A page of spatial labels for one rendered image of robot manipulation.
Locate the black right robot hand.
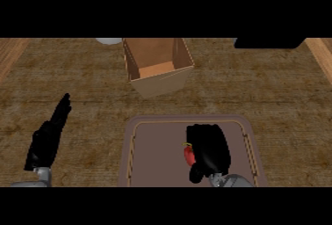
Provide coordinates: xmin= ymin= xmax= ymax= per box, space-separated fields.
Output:
xmin=186 ymin=123 xmax=232 ymax=185

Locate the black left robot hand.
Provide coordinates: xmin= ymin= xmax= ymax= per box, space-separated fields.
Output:
xmin=24 ymin=92 xmax=73 ymax=171

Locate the brown tray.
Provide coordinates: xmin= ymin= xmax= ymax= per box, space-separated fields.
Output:
xmin=117 ymin=114 xmax=269 ymax=188

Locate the red bell pepper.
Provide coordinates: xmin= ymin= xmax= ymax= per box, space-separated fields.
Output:
xmin=182 ymin=142 xmax=198 ymax=167

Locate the open cardboard box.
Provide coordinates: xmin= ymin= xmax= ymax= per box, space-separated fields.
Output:
xmin=123 ymin=38 xmax=197 ymax=98

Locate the pale grey round object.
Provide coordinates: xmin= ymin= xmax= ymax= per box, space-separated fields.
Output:
xmin=95 ymin=38 xmax=123 ymax=46

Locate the black appliance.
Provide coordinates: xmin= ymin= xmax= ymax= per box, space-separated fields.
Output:
xmin=234 ymin=38 xmax=307 ymax=49

